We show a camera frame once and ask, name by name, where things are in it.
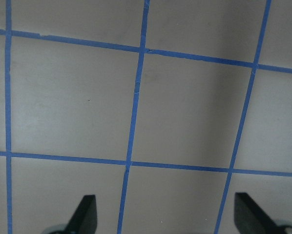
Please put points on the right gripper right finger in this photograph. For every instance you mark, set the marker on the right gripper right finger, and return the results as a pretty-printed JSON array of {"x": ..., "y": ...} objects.
[{"x": 249, "y": 218}]

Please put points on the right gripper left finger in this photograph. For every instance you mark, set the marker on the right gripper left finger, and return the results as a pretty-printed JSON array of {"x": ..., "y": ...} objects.
[{"x": 84, "y": 220}]

